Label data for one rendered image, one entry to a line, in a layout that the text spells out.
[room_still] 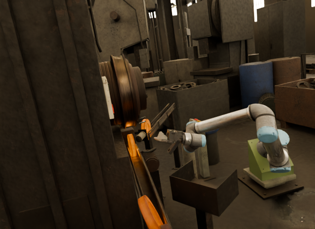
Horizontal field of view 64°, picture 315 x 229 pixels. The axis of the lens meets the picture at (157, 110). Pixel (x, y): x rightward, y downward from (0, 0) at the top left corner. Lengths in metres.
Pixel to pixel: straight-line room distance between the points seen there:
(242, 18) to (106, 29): 2.55
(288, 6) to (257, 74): 2.00
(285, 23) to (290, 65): 1.37
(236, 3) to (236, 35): 0.56
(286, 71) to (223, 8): 1.59
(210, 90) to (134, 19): 1.66
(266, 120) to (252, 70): 3.17
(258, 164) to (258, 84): 2.63
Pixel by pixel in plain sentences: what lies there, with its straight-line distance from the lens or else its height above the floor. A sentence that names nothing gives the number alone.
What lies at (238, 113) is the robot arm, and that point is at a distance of 1.78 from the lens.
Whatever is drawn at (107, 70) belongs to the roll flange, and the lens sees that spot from 1.47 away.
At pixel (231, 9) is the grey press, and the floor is 1.90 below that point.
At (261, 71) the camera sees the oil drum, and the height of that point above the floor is 0.76.
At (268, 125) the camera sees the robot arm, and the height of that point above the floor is 0.80.
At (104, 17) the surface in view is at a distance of 4.36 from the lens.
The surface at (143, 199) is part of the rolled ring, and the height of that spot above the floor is 0.78.
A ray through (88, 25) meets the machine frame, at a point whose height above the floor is 1.47.
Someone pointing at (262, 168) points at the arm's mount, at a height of 0.23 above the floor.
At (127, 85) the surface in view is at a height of 1.17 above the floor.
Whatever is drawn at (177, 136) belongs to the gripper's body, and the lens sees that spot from 1.77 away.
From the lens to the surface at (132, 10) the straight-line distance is 4.30.
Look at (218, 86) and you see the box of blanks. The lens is 4.19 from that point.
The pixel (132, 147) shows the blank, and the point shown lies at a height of 0.75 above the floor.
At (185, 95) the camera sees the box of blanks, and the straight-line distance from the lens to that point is 3.81.
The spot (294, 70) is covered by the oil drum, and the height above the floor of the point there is 0.67.
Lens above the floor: 1.32
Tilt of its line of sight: 13 degrees down
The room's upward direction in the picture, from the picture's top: 9 degrees counter-clockwise
